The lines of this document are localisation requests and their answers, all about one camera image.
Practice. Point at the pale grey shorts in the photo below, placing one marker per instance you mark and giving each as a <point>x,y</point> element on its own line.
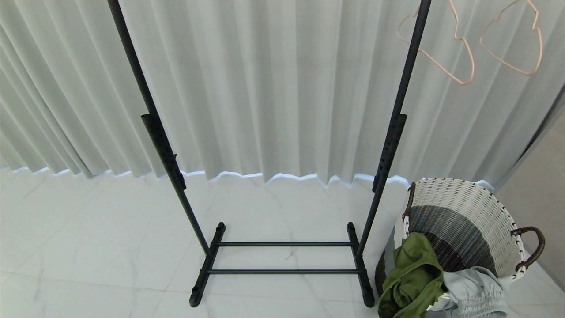
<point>476,291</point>

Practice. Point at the pink clothes hanger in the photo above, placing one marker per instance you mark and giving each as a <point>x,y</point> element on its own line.
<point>470,57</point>
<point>539,44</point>

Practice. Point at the black clothes rack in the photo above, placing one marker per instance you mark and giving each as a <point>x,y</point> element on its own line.
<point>164,145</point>

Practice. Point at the white laundry basket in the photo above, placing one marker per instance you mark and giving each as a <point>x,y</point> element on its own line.
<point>468,198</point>

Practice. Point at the white curtain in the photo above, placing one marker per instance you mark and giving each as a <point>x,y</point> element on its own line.
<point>273,79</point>

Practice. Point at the green garment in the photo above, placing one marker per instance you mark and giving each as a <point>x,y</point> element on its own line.
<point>412,274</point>

